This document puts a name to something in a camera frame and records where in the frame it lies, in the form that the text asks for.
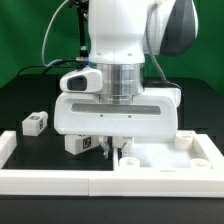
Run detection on black cables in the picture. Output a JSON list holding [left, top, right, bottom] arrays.
[[16, 58, 88, 76]]

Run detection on white square tabletop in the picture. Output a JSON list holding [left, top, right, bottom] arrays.
[[114, 131, 224, 174]]

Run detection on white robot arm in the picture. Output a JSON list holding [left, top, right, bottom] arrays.
[[54, 0, 198, 155]]

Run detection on black camera stand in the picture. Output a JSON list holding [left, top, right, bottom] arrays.
[[68, 0, 89, 70]]

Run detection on grey cable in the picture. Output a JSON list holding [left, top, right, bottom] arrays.
[[41, 0, 70, 67]]

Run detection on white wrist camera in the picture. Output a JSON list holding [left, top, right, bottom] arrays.
[[60, 66, 103, 93]]

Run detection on white U-shaped fence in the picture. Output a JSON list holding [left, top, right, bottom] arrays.
[[0, 131, 224, 198]]

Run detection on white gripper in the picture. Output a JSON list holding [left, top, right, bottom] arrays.
[[54, 88, 181, 158]]

